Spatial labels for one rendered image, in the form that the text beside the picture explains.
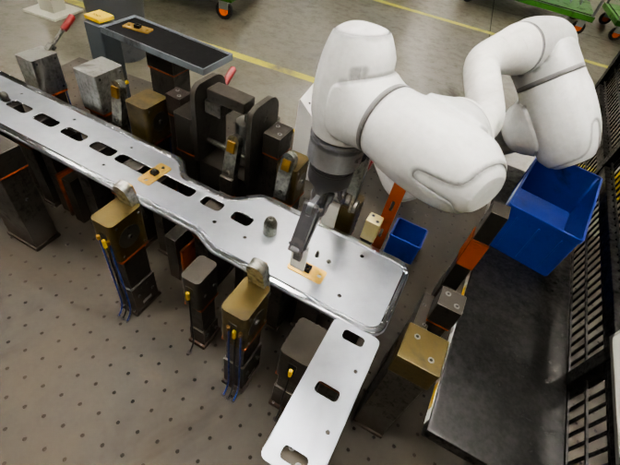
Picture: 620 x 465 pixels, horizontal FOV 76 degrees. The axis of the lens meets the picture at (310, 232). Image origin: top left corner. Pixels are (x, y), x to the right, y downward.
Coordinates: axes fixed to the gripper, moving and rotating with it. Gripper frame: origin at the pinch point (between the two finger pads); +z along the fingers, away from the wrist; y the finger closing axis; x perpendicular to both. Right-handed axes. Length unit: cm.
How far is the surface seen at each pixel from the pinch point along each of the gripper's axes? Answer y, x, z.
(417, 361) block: -11.0, -27.0, 3.7
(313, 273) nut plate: -0.1, -1.6, 9.4
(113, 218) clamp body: -14.1, 39.4, 5.2
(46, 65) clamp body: 22, 102, 6
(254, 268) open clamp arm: -13.5, 5.6, -1.9
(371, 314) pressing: -2.3, -16.5, 9.7
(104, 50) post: 35, 92, 2
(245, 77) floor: 233, 167, 110
